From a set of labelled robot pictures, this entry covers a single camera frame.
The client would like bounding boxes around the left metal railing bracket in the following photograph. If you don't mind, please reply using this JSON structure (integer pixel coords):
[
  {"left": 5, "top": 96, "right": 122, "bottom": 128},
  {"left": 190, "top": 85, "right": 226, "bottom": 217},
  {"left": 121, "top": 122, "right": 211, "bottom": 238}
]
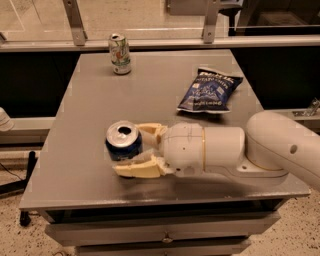
[{"left": 62, "top": 0, "right": 87, "bottom": 46}]

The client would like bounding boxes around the right metal railing bracket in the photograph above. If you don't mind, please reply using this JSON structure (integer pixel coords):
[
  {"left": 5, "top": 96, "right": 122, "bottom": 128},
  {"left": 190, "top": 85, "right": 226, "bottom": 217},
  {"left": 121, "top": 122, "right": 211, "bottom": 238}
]
[{"left": 202, "top": 0, "right": 221, "bottom": 44}]

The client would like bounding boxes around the white object at left edge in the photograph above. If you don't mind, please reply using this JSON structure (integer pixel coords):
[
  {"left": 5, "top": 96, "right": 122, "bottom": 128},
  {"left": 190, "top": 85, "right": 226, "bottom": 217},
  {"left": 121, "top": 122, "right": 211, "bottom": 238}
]
[{"left": 0, "top": 107, "right": 14, "bottom": 132}]

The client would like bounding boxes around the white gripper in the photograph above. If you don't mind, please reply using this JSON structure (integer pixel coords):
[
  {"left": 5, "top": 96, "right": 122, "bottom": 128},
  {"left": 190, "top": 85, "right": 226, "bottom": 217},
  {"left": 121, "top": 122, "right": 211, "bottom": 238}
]
[{"left": 113, "top": 123, "right": 204, "bottom": 178}]

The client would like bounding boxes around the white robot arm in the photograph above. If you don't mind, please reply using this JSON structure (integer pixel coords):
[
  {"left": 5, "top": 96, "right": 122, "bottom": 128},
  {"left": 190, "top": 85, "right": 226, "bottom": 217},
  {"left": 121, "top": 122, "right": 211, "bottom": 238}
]
[{"left": 114, "top": 111, "right": 320, "bottom": 190}]

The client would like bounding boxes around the black stand base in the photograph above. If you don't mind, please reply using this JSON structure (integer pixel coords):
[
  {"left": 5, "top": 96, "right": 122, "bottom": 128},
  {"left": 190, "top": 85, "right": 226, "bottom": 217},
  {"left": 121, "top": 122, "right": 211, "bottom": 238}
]
[{"left": 0, "top": 151, "right": 37, "bottom": 227}]

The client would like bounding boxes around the blue chip bag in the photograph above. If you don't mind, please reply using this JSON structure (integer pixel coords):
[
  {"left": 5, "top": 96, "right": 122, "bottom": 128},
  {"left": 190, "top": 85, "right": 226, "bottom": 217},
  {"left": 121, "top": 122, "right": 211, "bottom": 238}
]
[{"left": 177, "top": 67, "right": 243, "bottom": 114}]

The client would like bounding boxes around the grey cabinet table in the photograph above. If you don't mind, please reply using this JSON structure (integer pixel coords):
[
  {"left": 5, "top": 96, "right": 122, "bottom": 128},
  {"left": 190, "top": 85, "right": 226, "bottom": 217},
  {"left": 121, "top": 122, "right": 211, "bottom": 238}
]
[{"left": 20, "top": 50, "right": 309, "bottom": 256}]

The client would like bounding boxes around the drawer lock knob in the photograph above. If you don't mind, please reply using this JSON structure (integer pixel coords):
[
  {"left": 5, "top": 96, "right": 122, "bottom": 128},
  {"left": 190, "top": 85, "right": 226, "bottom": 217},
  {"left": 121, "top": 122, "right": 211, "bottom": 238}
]
[{"left": 162, "top": 234, "right": 173, "bottom": 243}]

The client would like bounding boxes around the blue pepsi can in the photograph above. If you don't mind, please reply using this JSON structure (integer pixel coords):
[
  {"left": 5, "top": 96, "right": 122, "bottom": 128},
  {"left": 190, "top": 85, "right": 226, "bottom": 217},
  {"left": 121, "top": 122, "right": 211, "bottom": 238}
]
[{"left": 105, "top": 120, "right": 143, "bottom": 161}]

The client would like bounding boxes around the metal railing bracket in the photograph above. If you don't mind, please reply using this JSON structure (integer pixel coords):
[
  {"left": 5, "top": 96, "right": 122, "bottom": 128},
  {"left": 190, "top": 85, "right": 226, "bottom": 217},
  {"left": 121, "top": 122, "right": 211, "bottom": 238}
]
[
  {"left": 62, "top": 0, "right": 87, "bottom": 46},
  {"left": 202, "top": 0, "right": 221, "bottom": 44}
]

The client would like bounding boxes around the green white soda can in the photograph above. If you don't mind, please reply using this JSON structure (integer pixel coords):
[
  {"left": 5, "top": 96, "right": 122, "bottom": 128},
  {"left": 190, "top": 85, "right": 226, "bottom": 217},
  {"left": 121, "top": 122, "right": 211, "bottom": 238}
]
[{"left": 108, "top": 33, "right": 131, "bottom": 75}]

